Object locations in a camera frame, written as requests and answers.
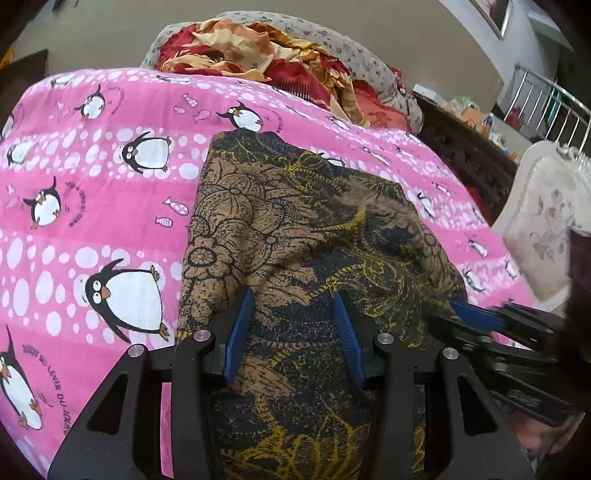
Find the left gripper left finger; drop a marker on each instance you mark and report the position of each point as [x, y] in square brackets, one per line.
[117, 434]

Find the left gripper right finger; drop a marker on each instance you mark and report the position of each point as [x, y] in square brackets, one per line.
[430, 401]

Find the brown batik patterned garment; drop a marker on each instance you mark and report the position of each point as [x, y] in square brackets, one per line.
[297, 228]

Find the person's right hand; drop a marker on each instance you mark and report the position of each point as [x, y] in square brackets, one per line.
[540, 440]

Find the white upholstered chair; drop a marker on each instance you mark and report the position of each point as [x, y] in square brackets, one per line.
[550, 194]

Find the metal stair railing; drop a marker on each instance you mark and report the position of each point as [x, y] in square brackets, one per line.
[539, 109]

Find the pink penguin bedspread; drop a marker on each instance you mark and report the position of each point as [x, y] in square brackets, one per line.
[99, 176]

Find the grey floral pillow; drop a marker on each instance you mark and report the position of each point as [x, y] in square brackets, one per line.
[364, 64]

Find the red yellow crumpled blanket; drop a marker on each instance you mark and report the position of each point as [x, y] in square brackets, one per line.
[260, 52]

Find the framed wall picture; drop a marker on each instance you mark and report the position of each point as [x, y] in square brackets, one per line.
[496, 13]

